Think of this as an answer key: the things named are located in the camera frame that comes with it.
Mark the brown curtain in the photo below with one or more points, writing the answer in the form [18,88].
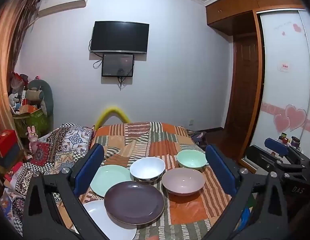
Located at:
[7,67]

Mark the pink rabbit toy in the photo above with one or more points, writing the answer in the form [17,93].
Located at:
[32,140]

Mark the dark blue box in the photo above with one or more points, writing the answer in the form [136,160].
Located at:
[7,158]

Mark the white air conditioner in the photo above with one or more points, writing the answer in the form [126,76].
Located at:
[62,2]

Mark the patterned quilt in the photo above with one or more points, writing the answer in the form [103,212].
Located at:
[57,145]

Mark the white bowl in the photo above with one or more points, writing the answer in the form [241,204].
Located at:
[147,168]

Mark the wooden room door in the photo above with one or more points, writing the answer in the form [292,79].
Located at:
[241,92]

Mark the grey plush toy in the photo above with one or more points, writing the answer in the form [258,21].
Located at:
[46,97]

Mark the white wall socket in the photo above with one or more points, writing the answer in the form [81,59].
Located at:
[191,122]

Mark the light green plate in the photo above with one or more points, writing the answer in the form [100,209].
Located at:
[107,180]

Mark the green box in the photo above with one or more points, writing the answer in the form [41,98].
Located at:
[32,122]

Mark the wooden wardrobe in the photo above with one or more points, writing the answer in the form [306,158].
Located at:
[232,7]

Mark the green blue-edged mat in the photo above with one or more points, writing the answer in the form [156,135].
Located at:
[247,215]

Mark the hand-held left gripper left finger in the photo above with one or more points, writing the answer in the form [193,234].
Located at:
[88,170]

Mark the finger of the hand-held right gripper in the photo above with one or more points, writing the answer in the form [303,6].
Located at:
[262,161]
[276,147]

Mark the striped patchwork blanket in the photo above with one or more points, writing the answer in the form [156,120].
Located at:
[170,140]

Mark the white plate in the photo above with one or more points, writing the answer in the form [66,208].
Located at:
[102,220]

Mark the pink bowl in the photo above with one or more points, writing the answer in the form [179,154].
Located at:
[182,181]

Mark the red and white door sticker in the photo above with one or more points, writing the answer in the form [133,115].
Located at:
[285,66]

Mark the purple fabric item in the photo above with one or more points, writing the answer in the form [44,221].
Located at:
[200,137]

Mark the small black monitor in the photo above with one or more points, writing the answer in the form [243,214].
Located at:
[117,65]

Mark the red box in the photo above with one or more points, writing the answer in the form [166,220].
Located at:
[4,141]

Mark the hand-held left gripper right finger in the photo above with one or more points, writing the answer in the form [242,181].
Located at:
[220,170]

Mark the black wall television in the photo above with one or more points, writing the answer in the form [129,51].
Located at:
[120,37]

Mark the light green bowl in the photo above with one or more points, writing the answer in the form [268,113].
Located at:
[191,158]

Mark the red plastic bag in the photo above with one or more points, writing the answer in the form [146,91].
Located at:
[19,80]

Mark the purple plate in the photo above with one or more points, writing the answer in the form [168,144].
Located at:
[133,202]

